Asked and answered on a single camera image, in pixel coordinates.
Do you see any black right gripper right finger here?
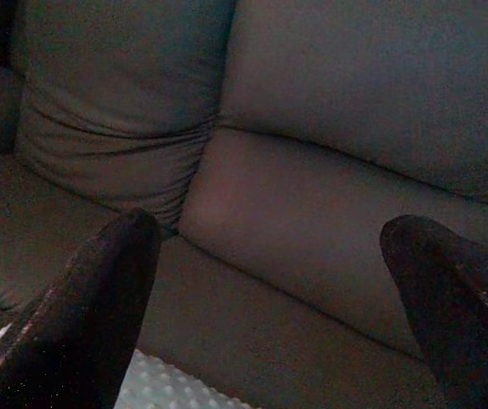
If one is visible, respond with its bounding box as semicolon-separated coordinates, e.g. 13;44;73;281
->
379;214;488;409

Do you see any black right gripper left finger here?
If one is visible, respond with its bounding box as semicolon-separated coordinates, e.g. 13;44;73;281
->
0;207;163;409

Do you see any pink dotted pillow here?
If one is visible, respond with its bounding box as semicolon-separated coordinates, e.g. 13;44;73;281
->
0;322;261;409

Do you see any green fabric sofa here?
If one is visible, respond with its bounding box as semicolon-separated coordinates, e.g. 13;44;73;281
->
0;0;488;409

